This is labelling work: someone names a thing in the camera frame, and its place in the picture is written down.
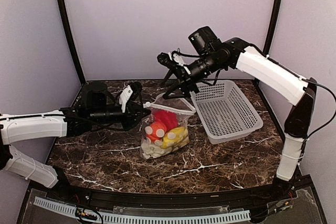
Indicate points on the black frame post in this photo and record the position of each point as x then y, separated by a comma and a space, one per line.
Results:
70, 41
272, 26

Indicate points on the small circuit board with wires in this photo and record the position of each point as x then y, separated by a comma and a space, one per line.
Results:
83, 216

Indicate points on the clear polka dot zip bag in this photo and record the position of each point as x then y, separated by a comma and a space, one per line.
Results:
180, 106

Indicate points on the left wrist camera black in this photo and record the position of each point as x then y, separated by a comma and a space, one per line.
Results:
129, 93

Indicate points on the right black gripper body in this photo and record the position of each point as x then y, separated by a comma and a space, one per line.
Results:
188, 81

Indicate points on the yellow corn toy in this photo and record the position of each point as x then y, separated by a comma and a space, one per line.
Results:
176, 137

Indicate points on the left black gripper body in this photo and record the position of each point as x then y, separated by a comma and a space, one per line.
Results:
100, 116

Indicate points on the white plastic perforated basket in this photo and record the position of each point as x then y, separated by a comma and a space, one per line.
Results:
225, 112

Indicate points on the right black frame post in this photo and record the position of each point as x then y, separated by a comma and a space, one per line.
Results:
272, 26

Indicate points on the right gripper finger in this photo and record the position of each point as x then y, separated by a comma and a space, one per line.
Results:
175, 90
166, 82

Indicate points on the black front rail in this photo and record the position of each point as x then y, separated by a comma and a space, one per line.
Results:
102, 199

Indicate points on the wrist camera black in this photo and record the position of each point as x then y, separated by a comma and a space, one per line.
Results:
174, 60
129, 93

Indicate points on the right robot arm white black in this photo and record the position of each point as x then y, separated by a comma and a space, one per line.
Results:
213, 55

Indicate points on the left black frame post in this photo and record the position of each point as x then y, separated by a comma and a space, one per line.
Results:
70, 41

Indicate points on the red bell pepper toy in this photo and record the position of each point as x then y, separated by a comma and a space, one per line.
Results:
169, 119

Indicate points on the orange pumpkin toy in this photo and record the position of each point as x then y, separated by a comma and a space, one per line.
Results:
155, 131

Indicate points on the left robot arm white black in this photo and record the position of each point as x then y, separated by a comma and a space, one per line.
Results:
64, 122

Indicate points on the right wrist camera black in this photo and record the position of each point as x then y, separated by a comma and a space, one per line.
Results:
174, 60

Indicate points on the white slotted cable duct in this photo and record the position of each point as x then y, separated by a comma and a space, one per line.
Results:
145, 216

